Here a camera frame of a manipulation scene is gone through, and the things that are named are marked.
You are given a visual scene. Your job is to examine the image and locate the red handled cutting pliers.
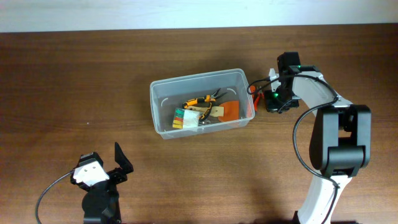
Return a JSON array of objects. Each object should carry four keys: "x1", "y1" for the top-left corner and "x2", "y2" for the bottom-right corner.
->
[{"x1": 253, "y1": 91, "x2": 264, "y2": 112}]

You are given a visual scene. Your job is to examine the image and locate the orange perforated plastic strip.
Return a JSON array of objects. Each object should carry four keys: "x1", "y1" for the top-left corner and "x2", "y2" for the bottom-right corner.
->
[{"x1": 249, "y1": 85, "x2": 257, "y2": 114}]

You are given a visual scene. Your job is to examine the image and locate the orange scraper with wooden handle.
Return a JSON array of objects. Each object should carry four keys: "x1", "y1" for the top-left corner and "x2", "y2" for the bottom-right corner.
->
[{"x1": 188, "y1": 101, "x2": 239, "y2": 122}]

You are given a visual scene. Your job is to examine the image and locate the clear pack of coloured clips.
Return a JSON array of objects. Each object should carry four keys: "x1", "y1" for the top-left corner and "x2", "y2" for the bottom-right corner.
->
[{"x1": 172, "y1": 108, "x2": 200, "y2": 129}]

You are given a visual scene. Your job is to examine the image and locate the orange black needle nose pliers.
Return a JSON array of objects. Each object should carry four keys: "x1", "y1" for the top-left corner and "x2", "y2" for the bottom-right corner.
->
[{"x1": 182, "y1": 88, "x2": 226, "y2": 122}]

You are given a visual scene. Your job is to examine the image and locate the clear plastic storage container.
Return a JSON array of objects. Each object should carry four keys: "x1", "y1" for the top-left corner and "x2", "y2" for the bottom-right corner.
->
[{"x1": 149, "y1": 68, "x2": 256, "y2": 140}]

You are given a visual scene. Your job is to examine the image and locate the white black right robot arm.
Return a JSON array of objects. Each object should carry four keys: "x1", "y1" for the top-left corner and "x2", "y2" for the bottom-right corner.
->
[{"x1": 264, "y1": 52, "x2": 371, "y2": 224}]

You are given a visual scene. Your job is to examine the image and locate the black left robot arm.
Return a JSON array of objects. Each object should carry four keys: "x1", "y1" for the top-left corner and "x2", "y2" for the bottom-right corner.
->
[{"x1": 70, "y1": 143, "x2": 134, "y2": 224}]

